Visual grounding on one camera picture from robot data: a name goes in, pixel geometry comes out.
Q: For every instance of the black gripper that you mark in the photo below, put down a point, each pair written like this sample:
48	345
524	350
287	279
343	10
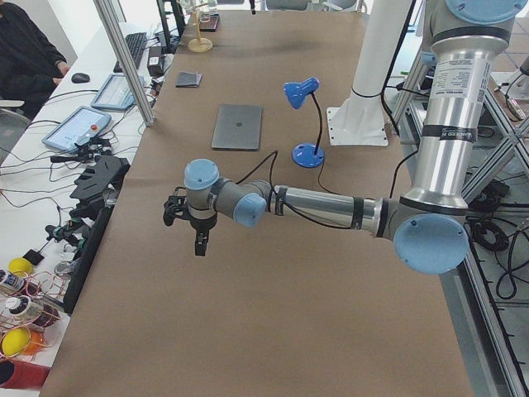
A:
201	225

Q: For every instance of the grey laptop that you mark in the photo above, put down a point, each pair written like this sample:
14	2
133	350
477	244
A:
237	128

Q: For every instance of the black plastic dish rack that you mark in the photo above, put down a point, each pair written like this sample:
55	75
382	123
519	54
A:
91	184

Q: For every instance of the blue desk lamp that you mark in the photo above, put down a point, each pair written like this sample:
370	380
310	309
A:
308	153

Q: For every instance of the lower blue teach pendant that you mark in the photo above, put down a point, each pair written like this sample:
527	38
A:
83	124

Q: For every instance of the blue teach pendant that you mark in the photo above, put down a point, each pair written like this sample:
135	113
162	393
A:
83	124
114	95

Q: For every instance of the upper blue teach pendant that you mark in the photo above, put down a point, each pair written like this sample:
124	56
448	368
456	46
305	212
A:
114	95

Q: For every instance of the black box on desk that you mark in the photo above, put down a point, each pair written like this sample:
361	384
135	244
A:
155	62

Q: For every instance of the wooden mug tree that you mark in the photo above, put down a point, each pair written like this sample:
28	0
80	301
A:
203	18

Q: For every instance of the black computer mouse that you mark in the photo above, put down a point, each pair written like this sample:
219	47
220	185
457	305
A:
80	78

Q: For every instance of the black keyboard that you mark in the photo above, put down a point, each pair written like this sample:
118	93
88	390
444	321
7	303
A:
136	44

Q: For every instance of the yellow ball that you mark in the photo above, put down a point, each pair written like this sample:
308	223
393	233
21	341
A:
16	342

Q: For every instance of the red cylinder container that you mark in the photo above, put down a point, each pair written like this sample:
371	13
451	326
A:
22	375

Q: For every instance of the seated person in black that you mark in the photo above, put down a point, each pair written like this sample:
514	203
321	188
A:
31	67

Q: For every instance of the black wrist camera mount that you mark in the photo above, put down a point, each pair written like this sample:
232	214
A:
175	207

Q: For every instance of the copper wire bottle rack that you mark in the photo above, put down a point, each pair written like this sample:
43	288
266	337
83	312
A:
30	300

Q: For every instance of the white camera mast with base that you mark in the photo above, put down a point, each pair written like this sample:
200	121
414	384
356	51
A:
359	121

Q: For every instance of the aluminium frame post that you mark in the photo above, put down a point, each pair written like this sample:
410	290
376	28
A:
111	25

